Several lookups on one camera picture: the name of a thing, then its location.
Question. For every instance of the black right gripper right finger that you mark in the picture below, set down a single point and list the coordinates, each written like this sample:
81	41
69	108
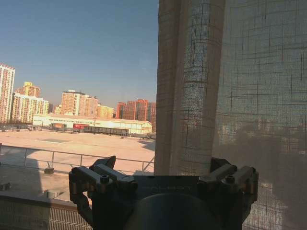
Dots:
227	175

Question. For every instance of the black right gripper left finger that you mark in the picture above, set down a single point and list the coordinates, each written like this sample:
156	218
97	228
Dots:
103	173

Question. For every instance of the sheer beige linen curtain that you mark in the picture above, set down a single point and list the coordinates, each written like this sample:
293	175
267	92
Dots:
251	72

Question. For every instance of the long white warehouse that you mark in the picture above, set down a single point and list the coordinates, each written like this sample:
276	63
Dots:
112	124

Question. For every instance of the metal rooftop railing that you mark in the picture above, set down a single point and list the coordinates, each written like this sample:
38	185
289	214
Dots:
52	159

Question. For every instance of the round rooftop vent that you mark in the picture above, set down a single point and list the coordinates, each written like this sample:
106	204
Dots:
54	194

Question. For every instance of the railing base block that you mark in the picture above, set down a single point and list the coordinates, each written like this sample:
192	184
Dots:
49	170

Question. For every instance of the low yellow building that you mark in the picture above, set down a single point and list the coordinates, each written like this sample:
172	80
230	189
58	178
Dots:
105	112

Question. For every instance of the red brick high-rise buildings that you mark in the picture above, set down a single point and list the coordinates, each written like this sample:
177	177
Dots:
136	110

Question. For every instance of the beige high-rise building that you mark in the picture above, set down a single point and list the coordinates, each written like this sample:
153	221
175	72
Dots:
76	103

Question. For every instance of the ribbed window sill grille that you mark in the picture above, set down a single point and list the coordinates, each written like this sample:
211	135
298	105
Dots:
36	215

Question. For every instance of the yellow-topped apartment block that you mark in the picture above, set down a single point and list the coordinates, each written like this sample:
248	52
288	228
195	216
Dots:
27	105

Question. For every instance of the tall white and red tower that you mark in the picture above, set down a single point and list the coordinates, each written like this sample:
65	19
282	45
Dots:
6	93

